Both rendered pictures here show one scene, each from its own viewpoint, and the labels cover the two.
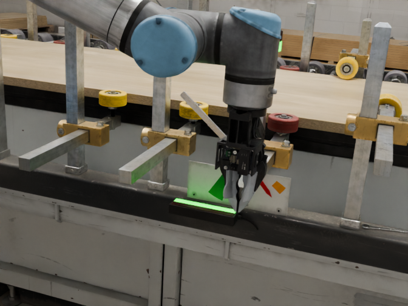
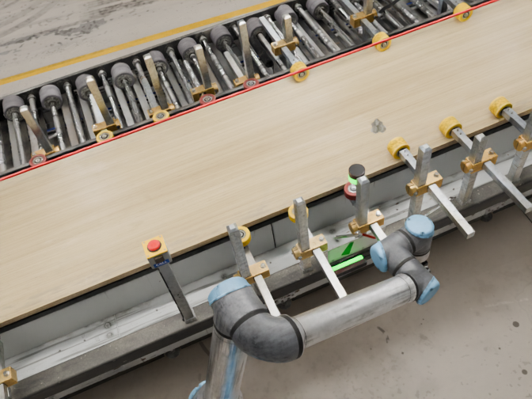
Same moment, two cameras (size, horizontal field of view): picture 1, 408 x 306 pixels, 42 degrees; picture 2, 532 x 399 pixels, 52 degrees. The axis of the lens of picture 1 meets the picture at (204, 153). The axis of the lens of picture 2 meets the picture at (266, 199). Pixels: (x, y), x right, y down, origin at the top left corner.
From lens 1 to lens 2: 1.66 m
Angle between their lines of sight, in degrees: 41
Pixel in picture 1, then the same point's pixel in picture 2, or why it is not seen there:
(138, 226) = not seen: hidden behind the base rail
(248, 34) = (427, 241)
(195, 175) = (332, 253)
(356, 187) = (416, 210)
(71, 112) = (245, 272)
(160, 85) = (305, 232)
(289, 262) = not seen: hidden behind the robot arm
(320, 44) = not seen: outside the picture
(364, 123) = (421, 189)
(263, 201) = (371, 241)
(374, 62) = (424, 165)
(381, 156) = (468, 229)
